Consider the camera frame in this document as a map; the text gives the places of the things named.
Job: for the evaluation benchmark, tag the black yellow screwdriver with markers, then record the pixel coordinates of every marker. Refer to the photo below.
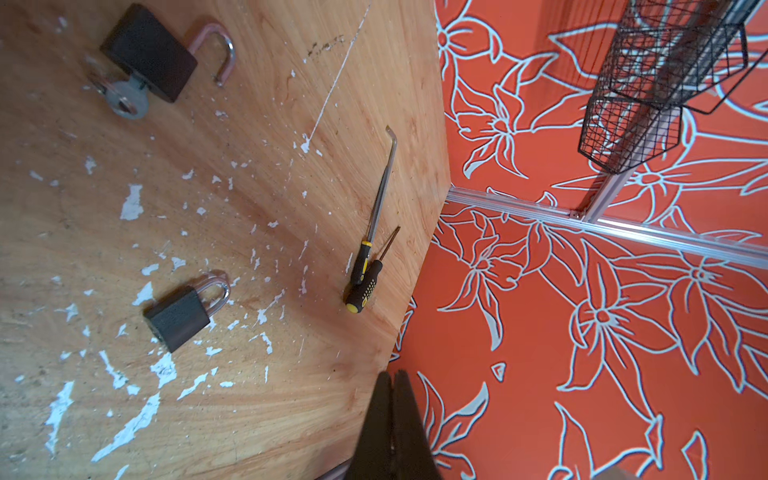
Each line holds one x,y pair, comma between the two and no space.
359,295

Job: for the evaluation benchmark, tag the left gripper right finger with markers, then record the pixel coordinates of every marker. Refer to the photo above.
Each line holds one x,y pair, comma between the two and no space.
412,454

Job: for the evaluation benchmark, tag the black wire wall basket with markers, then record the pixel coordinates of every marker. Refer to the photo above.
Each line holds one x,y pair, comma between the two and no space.
662,55

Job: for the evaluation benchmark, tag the small silver key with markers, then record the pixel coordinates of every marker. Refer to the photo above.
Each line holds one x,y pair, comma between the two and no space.
128,98

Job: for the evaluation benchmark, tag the dark padlock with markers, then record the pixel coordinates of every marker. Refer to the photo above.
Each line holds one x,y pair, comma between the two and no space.
143,47
185,311

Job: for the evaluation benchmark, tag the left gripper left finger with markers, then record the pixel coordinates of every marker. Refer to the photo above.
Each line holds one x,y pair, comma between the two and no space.
372,458

